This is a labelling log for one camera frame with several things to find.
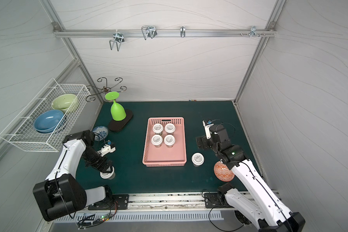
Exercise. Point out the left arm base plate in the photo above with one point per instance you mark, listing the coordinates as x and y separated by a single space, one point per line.
119 200

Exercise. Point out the aluminium rail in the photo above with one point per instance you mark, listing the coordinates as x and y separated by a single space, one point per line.
161 33
177 201

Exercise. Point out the pink plastic basket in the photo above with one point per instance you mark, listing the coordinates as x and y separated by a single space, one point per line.
164 156

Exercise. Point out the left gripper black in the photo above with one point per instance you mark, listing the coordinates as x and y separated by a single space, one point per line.
104 166

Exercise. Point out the white vent strip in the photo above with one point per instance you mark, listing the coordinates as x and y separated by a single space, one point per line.
170 216

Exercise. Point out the metal double hook middle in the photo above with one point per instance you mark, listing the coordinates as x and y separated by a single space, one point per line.
149 32

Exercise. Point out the aluminium top rail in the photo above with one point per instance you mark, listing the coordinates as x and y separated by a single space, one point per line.
161 33

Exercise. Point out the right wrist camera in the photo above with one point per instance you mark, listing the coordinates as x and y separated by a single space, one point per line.
207 125

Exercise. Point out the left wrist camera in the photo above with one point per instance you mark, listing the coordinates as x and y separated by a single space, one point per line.
107 148

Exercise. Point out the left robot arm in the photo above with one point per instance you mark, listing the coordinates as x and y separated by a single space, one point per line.
60 194

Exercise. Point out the dark cup holder stand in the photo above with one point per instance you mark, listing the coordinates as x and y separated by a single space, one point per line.
114 126

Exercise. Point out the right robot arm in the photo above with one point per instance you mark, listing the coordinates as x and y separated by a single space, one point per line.
266 211

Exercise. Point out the metal double hook left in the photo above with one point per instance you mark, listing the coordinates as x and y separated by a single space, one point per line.
117 41

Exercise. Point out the white wire wall basket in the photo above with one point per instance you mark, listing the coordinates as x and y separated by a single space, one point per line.
20 132

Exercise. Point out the small metal hook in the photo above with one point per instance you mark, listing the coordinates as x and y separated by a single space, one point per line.
182 31

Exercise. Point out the metal hook right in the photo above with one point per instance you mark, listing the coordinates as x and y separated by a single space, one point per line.
253 33

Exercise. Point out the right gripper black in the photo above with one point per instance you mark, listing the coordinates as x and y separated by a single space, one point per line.
203 142

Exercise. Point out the green yogurt cup white lid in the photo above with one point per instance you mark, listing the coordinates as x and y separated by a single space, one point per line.
158 128

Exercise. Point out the green plastic goblet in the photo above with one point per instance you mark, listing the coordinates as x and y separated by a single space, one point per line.
117 110

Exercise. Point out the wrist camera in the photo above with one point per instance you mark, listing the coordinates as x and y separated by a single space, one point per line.
107 148
207 125

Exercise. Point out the cable bundle left base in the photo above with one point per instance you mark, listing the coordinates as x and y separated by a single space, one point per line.
88 223

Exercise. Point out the light green bowl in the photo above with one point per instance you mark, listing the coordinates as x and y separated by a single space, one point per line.
66 103

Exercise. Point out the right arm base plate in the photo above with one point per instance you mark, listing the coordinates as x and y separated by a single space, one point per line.
214 200

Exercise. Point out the metal double hook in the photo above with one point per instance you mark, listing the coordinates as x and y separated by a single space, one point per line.
117 41
149 32

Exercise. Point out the blue white floral bowl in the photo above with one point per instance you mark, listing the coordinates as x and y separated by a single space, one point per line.
100 132

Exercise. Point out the aluminium front rail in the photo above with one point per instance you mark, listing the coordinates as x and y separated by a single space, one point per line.
177 201

